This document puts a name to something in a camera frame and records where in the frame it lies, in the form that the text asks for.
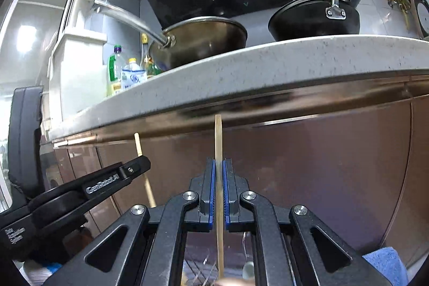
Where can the sliding glass door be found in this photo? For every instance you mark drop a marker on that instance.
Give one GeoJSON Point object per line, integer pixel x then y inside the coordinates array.
{"type": "Point", "coordinates": [33, 21]}

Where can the white storage container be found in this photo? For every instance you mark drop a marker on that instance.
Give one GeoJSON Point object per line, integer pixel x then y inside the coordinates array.
{"type": "Point", "coordinates": [77, 71]}

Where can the white ceramic spoon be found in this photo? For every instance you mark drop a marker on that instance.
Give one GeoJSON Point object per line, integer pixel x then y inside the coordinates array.
{"type": "Point", "coordinates": [248, 270]}

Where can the cooking oil bottle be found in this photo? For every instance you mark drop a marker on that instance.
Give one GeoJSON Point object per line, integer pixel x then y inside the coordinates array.
{"type": "Point", "coordinates": [115, 71]}

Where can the tall yellow-capped bottle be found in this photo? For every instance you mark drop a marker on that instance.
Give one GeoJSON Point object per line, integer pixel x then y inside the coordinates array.
{"type": "Point", "coordinates": [145, 51]}

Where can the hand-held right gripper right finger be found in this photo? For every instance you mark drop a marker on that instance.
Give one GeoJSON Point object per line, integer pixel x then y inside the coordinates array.
{"type": "Point", "coordinates": [229, 192]}

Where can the blue towel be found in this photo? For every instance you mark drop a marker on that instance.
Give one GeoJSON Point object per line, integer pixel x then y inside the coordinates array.
{"type": "Point", "coordinates": [385, 267]}

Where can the wooden chopstick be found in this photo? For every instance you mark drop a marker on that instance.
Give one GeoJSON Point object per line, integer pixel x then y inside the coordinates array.
{"type": "Point", "coordinates": [218, 138]}
{"type": "Point", "coordinates": [138, 145]}

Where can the yellow gas valve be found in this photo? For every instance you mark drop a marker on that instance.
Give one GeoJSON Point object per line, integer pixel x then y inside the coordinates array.
{"type": "Point", "coordinates": [398, 6]}

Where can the steel wok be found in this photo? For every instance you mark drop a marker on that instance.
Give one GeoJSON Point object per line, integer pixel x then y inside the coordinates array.
{"type": "Point", "coordinates": [201, 41]}

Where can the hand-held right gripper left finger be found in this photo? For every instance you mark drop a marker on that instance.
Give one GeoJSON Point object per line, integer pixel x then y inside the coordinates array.
{"type": "Point", "coordinates": [210, 192]}

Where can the blue and white salt bag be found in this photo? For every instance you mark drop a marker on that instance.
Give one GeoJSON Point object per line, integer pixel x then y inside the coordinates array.
{"type": "Point", "coordinates": [133, 76]}

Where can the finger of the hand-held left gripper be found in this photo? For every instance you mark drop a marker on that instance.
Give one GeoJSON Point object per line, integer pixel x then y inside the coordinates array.
{"type": "Point", "coordinates": [110, 178]}

